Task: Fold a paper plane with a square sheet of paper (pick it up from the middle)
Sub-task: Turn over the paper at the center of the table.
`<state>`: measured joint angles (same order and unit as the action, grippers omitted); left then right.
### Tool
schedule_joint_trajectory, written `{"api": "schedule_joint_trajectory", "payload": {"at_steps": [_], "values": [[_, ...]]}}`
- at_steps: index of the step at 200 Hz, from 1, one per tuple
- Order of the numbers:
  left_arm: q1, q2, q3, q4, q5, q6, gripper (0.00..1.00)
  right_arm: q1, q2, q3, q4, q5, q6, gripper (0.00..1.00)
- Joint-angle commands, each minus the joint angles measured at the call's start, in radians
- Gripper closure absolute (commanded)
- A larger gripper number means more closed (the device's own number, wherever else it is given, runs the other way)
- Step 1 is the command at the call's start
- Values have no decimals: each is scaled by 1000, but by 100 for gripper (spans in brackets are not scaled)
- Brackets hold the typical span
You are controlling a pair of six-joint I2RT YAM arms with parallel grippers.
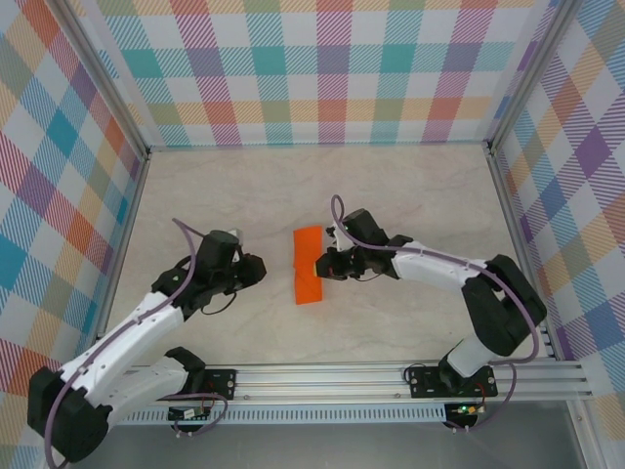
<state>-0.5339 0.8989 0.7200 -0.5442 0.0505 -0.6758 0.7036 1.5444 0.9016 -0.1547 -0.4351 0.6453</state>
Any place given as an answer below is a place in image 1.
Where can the orange cloth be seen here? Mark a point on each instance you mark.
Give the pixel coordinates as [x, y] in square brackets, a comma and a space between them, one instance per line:
[306, 254]

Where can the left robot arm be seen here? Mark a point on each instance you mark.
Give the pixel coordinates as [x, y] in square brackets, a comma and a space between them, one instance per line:
[127, 337]

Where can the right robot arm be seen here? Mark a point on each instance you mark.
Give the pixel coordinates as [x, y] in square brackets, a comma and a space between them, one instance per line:
[503, 308]

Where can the grey metal panel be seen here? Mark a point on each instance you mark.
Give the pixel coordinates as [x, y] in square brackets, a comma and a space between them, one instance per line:
[317, 449]

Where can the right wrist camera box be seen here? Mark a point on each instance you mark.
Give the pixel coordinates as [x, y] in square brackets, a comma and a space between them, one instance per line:
[333, 233]

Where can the aluminium side rail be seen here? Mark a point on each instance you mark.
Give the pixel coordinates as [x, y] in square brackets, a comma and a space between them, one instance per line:
[120, 259]
[523, 254]

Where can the long aluminium mounting rail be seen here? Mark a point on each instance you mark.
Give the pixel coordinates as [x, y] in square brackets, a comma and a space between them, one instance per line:
[317, 381]

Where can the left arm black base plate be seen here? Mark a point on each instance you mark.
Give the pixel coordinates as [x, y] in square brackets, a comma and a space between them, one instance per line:
[222, 383]

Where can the thin aluminium wall rail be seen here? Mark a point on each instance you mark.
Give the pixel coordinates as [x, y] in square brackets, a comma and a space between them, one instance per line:
[317, 145]

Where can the aluminium corner post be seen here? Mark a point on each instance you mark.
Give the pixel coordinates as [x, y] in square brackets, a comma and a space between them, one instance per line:
[105, 78]
[529, 73]

